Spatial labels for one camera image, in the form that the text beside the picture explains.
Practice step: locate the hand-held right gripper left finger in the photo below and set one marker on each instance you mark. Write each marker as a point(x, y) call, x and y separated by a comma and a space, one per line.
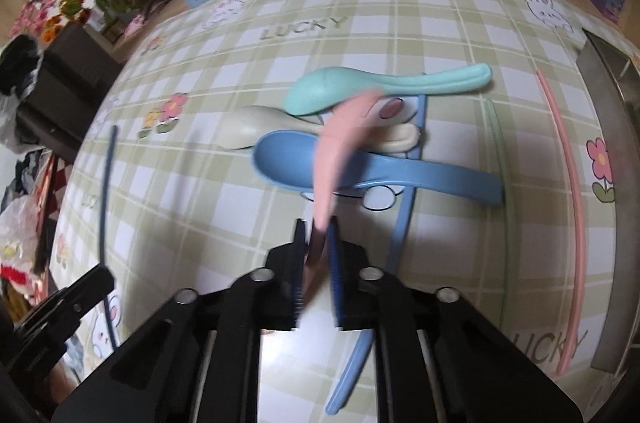
point(299, 283)

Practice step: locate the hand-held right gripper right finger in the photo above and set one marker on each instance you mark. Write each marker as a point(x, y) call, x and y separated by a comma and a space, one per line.
point(336, 283)

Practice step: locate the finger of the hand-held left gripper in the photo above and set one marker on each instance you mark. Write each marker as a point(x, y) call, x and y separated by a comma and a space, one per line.
point(75, 298)

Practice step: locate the blue spoon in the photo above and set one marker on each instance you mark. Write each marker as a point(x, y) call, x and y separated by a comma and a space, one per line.
point(285, 158)

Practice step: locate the pink spoon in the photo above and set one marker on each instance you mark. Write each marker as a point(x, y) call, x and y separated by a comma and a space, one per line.
point(340, 143)

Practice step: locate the beige spoon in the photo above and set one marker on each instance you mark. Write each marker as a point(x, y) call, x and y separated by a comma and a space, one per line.
point(250, 128)

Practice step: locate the teal spoon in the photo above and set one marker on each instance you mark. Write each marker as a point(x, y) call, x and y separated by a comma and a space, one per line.
point(320, 93)

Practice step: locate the pink chopstick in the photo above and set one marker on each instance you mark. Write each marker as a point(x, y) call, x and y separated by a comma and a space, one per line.
point(579, 223)

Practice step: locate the stainless steel utensil tray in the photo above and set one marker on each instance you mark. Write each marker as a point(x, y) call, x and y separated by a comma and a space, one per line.
point(627, 253)

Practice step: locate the white plastic bag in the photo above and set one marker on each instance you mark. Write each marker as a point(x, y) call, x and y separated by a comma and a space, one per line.
point(10, 113)

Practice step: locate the checked bunny print tablecloth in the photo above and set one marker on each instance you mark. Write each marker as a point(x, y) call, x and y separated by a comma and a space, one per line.
point(225, 68)

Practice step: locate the black chair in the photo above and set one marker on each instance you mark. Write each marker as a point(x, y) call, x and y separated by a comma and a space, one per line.
point(70, 68)

